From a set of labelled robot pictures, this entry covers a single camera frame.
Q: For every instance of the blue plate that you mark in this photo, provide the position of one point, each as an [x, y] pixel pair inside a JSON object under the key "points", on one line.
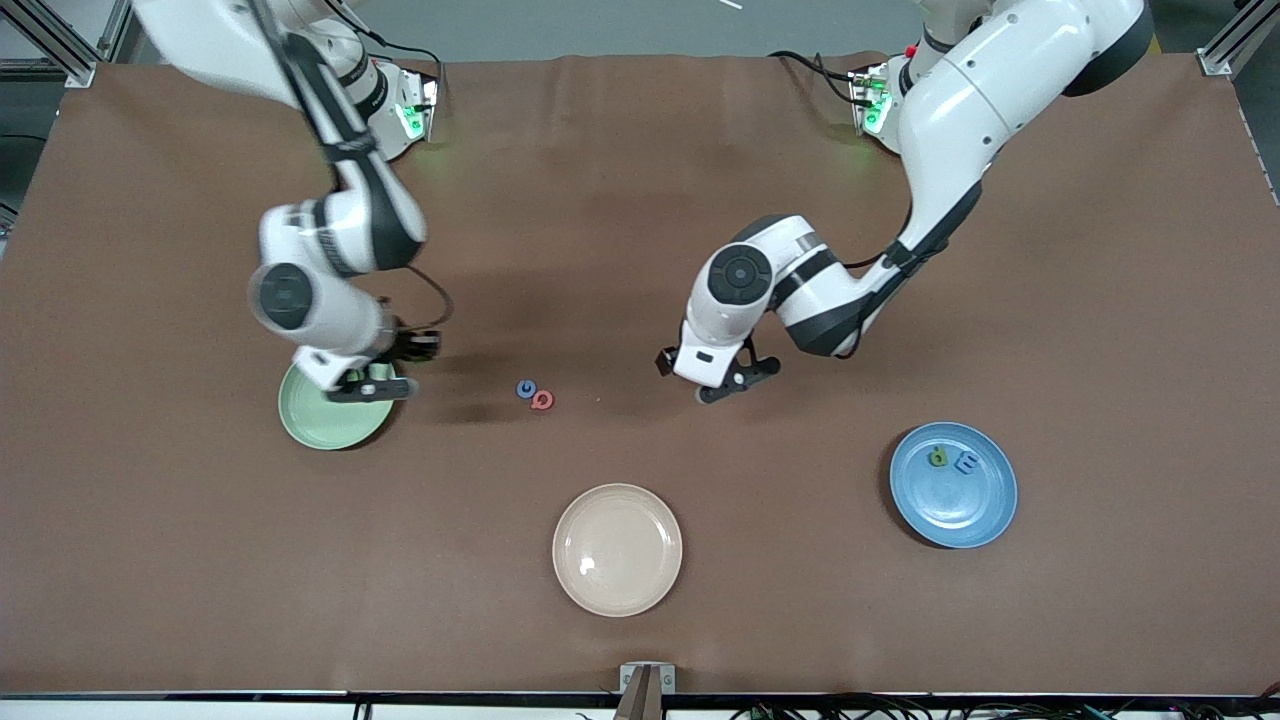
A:
{"points": [[950, 510]]}

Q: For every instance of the red letter Q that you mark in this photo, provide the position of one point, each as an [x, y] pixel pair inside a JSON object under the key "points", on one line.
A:
{"points": [[548, 403]]}

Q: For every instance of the brown post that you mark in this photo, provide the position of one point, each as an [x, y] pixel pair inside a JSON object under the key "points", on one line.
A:
{"points": [[640, 705]]}

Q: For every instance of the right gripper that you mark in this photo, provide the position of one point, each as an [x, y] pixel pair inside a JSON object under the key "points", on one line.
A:
{"points": [[414, 346]]}

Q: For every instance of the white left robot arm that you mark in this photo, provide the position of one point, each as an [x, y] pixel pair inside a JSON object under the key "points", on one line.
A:
{"points": [[960, 120]]}

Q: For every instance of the brown table cover sheet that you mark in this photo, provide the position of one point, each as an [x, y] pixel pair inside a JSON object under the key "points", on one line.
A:
{"points": [[560, 200]]}

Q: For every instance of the blue letter G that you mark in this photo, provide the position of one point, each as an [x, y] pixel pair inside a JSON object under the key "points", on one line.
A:
{"points": [[519, 389]]}

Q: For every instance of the grey metal clamp bracket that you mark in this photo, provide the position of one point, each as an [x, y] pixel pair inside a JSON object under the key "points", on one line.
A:
{"points": [[628, 678]]}

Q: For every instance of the light green plate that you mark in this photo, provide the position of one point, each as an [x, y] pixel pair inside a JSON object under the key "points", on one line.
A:
{"points": [[335, 425]]}

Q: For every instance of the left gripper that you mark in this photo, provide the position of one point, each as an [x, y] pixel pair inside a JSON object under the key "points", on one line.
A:
{"points": [[662, 362]]}

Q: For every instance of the beige plate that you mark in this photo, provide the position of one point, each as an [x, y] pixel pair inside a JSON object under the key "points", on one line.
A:
{"points": [[617, 550]]}

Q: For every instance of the blue letter m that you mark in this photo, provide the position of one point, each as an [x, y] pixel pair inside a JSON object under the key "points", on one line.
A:
{"points": [[967, 463]]}

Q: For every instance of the black table edge trim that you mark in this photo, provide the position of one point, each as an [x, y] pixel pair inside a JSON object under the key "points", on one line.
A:
{"points": [[200, 696]]}

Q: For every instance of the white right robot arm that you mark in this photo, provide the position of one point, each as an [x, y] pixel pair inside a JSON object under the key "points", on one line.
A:
{"points": [[340, 310]]}

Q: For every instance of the green letter p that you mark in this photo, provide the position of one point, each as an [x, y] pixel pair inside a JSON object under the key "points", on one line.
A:
{"points": [[938, 459]]}

